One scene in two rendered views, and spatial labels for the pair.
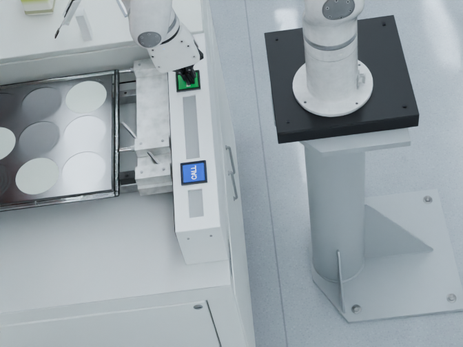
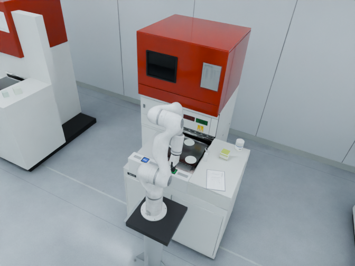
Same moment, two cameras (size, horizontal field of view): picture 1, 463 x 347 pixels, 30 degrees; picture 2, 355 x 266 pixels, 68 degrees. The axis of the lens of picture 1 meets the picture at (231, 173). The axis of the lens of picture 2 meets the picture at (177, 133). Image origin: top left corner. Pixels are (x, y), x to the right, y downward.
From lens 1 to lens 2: 2.27 m
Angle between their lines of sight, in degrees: 70
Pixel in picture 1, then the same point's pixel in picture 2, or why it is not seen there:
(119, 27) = (203, 167)
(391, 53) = (152, 231)
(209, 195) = (137, 160)
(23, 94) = (201, 150)
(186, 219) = (134, 154)
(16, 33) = (217, 150)
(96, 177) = not seen: hidden behind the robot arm
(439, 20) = not seen: outside the picture
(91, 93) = (190, 161)
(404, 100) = (133, 222)
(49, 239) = not seen: hidden behind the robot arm
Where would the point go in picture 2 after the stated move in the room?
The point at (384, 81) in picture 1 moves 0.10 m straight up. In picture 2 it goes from (143, 222) to (143, 213)
